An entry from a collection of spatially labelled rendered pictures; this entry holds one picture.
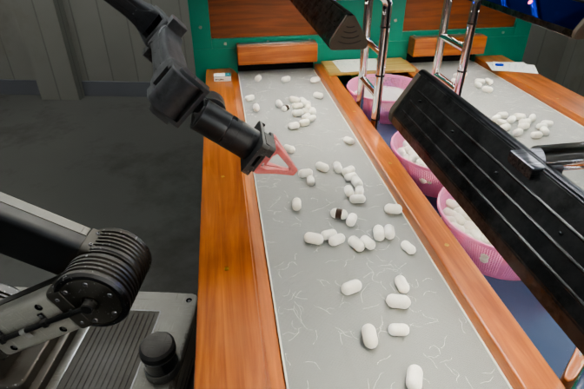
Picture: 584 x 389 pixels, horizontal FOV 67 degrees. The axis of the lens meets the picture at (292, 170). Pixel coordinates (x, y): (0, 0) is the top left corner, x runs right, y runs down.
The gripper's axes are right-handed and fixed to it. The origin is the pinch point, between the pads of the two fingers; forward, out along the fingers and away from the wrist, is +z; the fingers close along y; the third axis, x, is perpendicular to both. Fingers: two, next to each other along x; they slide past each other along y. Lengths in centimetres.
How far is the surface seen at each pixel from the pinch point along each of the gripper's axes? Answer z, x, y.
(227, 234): -2.7, 17.1, -1.8
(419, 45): 50, -36, 94
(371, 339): 14.4, 5.6, -27.7
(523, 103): 74, -41, 56
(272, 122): 8, 10, 52
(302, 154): 13.5, 6.3, 31.8
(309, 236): 9.9, 8.2, -3.8
